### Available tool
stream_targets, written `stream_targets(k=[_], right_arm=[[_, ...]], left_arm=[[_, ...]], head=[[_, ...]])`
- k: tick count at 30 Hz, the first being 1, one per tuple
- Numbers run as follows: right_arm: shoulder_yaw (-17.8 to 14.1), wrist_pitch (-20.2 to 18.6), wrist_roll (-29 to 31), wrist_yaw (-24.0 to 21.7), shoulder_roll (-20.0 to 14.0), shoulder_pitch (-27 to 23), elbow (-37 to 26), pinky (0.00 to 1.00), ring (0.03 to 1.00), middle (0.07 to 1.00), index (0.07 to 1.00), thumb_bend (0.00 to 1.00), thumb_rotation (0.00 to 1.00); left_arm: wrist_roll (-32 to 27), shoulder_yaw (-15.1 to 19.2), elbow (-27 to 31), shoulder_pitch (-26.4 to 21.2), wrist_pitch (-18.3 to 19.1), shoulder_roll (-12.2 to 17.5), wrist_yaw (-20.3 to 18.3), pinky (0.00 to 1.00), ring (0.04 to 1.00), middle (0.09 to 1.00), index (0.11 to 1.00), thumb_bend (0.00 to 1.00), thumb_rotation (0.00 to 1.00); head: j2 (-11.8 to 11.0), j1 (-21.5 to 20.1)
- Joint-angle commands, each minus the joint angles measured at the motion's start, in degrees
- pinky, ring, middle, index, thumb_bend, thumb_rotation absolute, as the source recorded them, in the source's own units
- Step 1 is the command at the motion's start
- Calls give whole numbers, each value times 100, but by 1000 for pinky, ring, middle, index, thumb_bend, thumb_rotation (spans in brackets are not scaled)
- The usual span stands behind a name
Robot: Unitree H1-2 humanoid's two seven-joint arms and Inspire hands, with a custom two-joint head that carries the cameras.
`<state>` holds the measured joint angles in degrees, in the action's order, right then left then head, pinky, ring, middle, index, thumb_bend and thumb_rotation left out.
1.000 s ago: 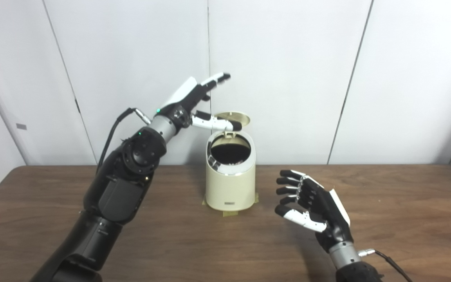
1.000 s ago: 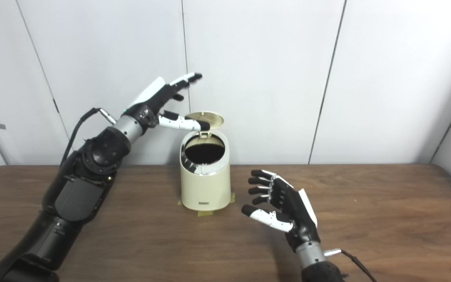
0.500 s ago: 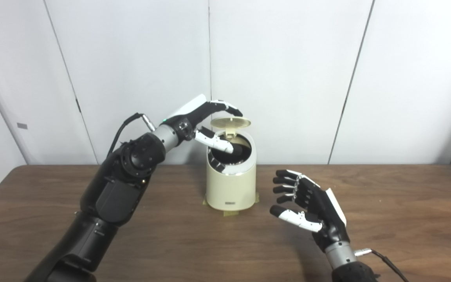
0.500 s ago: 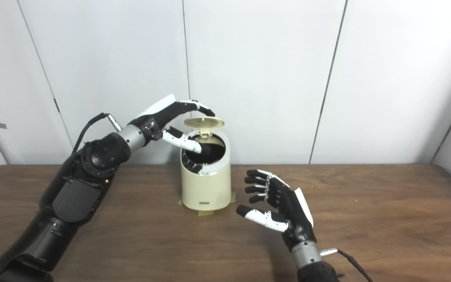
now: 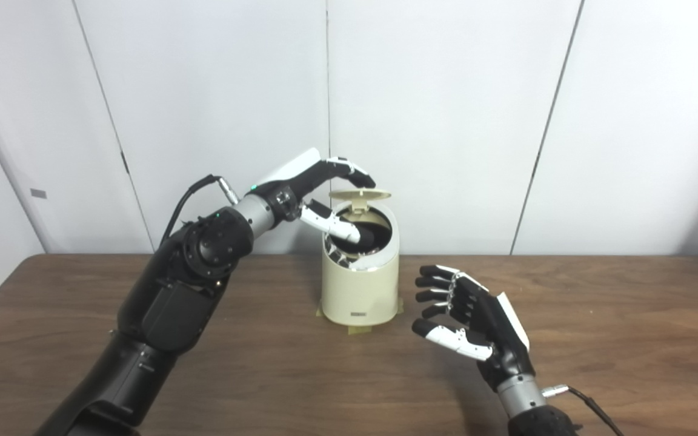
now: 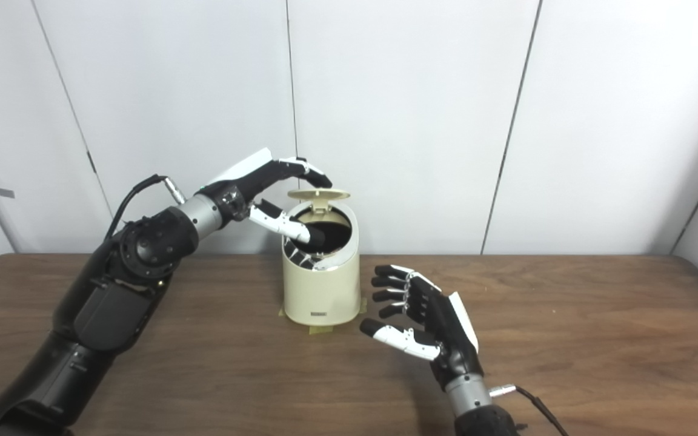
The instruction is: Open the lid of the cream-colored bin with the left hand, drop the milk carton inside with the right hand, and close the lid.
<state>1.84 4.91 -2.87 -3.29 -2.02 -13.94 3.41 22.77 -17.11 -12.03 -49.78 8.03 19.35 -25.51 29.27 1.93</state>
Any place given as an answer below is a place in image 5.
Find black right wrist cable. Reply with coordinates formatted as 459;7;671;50
542;384;626;436

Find cream round bin lid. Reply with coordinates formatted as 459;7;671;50
329;189;393;213

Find cream-colored round bin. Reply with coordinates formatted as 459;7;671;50
321;202;401;328

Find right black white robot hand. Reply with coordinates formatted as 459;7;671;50
411;265;536;391

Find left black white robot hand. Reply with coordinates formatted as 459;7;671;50
251;147;377;245

